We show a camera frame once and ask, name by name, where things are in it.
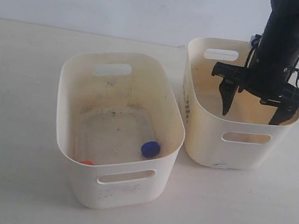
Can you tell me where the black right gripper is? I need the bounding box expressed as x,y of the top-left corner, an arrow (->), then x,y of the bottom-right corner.
212,11 -> 299,126

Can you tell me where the white plastic bin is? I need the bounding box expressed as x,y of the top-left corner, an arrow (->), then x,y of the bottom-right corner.
56,52 -> 185,209
181,37 -> 299,170

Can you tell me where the clear bottle blue cap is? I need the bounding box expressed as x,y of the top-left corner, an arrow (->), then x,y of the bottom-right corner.
138,116 -> 161,160

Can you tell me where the clear bottle orange cap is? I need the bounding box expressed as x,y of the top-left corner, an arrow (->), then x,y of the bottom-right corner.
79,160 -> 94,166

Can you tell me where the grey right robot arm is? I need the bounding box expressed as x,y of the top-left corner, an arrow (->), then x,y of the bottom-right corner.
212,0 -> 299,125

